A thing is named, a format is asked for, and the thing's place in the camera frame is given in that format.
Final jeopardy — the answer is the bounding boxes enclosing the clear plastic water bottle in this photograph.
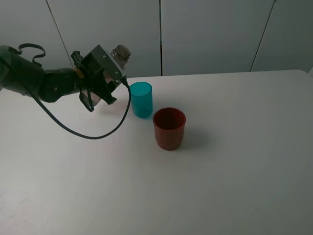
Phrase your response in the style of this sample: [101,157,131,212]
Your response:
[80,45,131,111]

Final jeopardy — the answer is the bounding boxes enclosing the red plastic cup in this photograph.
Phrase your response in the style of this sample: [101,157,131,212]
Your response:
[153,107,186,151]

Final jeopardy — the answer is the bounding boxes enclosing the black camera cable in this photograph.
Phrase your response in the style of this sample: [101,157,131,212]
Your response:
[31,79,132,140]

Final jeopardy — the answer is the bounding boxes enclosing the teal translucent plastic cup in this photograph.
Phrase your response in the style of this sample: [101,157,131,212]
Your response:
[130,82,153,118]

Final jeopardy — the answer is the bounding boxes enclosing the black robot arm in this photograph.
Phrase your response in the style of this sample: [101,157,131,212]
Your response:
[0,44,125,112]

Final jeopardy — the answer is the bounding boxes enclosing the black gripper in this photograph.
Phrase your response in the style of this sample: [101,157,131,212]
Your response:
[71,50,120,112]

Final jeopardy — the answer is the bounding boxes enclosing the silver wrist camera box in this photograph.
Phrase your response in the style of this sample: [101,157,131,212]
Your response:
[92,45,131,82]

